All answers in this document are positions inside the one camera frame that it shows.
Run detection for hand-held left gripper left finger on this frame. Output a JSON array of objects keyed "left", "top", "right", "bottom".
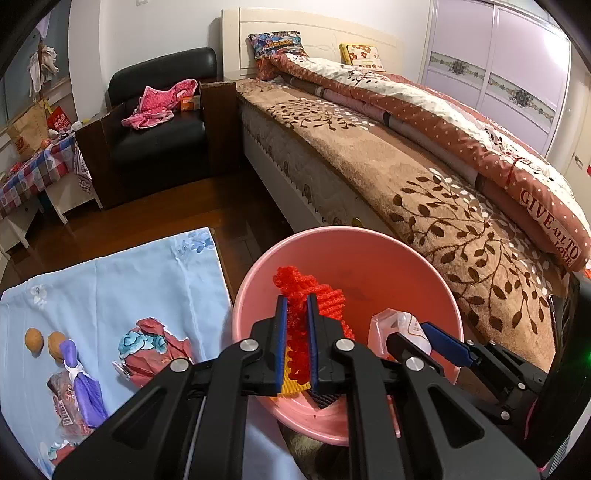
[{"left": 53, "top": 295, "right": 291, "bottom": 480}]

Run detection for checkered tablecloth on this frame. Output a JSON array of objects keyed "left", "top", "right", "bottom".
[{"left": 0, "top": 134, "right": 93, "bottom": 220}]

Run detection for brown walnut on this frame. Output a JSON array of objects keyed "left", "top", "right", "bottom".
[
  {"left": 25, "top": 328, "right": 45, "bottom": 357},
  {"left": 47, "top": 331, "right": 69, "bottom": 361}
]

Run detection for red paper bag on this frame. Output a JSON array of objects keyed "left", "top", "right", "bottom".
[{"left": 46, "top": 106, "right": 70, "bottom": 134}]

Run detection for white bed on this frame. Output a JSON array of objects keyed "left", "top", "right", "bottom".
[{"left": 221, "top": 7, "right": 591, "bottom": 370}]

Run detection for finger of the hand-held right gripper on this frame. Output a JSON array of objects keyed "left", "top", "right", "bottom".
[
  {"left": 387, "top": 332, "right": 513, "bottom": 421},
  {"left": 421, "top": 322, "right": 546, "bottom": 384}
]

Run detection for brown leaf-pattern blanket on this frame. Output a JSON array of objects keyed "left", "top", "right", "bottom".
[{"left": 236, "top": 76, "right": 573, "bottom": 370}]

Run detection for yellow floral pillow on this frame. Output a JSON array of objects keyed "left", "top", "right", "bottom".
[{"left": 339, "top": 43, "right": 386, "bottom": 72}]

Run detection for yellow foam net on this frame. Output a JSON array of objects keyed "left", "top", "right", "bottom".
[{"left": 281, "top": 346, "right": 311, "bottom": 398}]

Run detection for red foam net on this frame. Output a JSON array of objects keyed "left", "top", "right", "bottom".
[{"left": 273, "top": 265, "right": 356, "bottom": 384}]

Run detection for black leather armchair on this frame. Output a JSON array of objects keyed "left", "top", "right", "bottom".
[{"left": 75, "top": 47, "right": 241, "bottom": 210}]

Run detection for clear plastic wrapper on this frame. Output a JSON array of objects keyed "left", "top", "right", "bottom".
[{"left": 368, "top": 309, "right": 432, "bottom": 358}]

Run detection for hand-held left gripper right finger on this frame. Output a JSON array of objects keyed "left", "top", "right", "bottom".
[{"left": 305, "top": 294, "right": 539, "bottom": 480}]

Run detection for white side table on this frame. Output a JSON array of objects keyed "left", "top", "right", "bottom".
[{"left": 0, "top": 198, "right": 42, "bottom": 273}]

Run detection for pink garment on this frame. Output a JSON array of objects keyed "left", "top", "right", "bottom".
[{"left": 121, "top": 78, "right": 199, "bottom": 130}]

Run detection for colourful paper wrapper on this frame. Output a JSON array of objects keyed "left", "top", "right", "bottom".
[{"left": 113, "top": 316, "right": 195, "bottom": 391}]

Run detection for purple face mask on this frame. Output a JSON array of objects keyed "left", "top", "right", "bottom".
[{"left": 59, "top": 339, "right": 108, "bottom": 428}]

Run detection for hanging white clothes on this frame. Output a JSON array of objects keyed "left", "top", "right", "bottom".
[{"left": 27, "top": 44, "right": 61, "bottom": 93}]

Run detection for white cabinet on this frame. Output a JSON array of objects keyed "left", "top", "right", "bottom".
[{"left": 44, "top": 171, "right": 103, "bottom": 226}]

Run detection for pink plastic basin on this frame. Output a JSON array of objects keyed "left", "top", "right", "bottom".
[{"left": 231, "top": 226, "right": 465, "bottom": 446}]

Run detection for pale pink wardrobe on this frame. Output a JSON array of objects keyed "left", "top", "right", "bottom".
[{"left": 421, "top": 0, "right": 573, "bottom": 160}]

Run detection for clear snack packet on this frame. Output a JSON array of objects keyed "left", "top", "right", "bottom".
[{"left": 46, "top": 371, "right": 95, "bottom": 446}]

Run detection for brown paper bag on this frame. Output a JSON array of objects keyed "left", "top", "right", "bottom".
[{"left": 7, "top": 102, "right": 51, "bottom": 155}]

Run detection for colourful patterned pillow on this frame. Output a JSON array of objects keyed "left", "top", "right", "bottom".
[{"left": 247, "top": 31, "right": 309, "bottom": 61}]

